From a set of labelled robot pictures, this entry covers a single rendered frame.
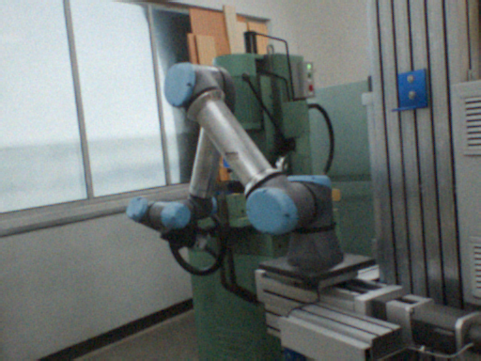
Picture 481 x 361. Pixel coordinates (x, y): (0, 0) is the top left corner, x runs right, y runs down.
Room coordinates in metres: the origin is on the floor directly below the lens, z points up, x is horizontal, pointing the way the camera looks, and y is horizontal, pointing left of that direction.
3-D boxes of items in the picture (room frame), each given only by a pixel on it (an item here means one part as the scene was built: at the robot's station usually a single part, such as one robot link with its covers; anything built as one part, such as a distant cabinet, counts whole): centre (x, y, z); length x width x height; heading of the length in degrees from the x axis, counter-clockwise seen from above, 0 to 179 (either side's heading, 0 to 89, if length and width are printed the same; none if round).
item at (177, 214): (1.54, 0.21, 0.96); 0.11 x 0.11 x 0.08; 51
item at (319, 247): (1.37, -0.18, 0.87); 0.15 x 0.15 x 0.10
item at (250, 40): (2.30, -0.10, 1.54); 0.08 x 0.08 x 0.17; 53
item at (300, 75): (2.36, -0.32, 1.40); 0.10 x 0.06 x 0.16; 143
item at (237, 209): (1.99, 0.04, 0.92); 0.15 x 0.13 x 0.09; 53
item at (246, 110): (2.19, -0.01, 1.35); 0.18 x 0.18 x 0.31
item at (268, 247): (2.29, -0.09, 0.76); 0.57 x 0.45 x 0.09; 143
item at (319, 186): (1.37, -0.17, 0.98); 0.13 x 0.12 x 0.14; 141
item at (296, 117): (2.27, -0.27, 1.23); 0.09 x 0.08 x 0.15; 143
